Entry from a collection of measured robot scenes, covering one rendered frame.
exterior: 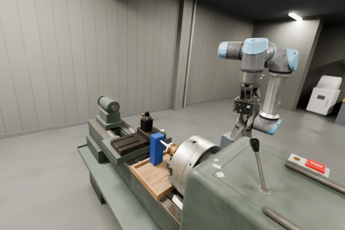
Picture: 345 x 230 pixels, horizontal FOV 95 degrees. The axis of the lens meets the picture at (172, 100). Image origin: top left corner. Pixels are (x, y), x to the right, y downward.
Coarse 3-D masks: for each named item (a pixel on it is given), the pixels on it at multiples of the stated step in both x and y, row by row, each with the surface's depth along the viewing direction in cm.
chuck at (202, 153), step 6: (204, 144) 80; (210, 144) 81; (198, 150) 77; (204, 150) 76; (210, 150) 80; (216, 150) 85; (192, 156) 75; (198, 156) 74; (204, 156) 77; (192, 162) 73; (198, 162) 74; (186, 168) 73; (192, 168) 72; (186, 174) 73; (180, 186) 75
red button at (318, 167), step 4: (308, 160) 69; (312, 160) 70; (308, 164) 67; (312, 164) 67; (316, 164) 67; (320, 164) 67; (312, 168) 66; (316, 168) 65; (320, 168) 65; (324, 168) 65
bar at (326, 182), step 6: (288, 162) 65; (294, 168) 63; (300, 168) 62; (306, 174) 60; (312, 174) 60; (318, 180) 58; (324, 180) 57; (330, 186) 56; (336, 186) 55; (342, 186) 54; (342, 192) 54
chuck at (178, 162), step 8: (200, 136) 92; (184, 144) 82; (192, 144) 81; (200, 144) 80; (176, 152) 80; (184, 152) 78; (192, 152) 77; (176, 160) 78; (184, 160) 76; (176, 168) 77; (184, 168) 74; (168, 176) 81; (176, 176) 77; (176, 184) 78
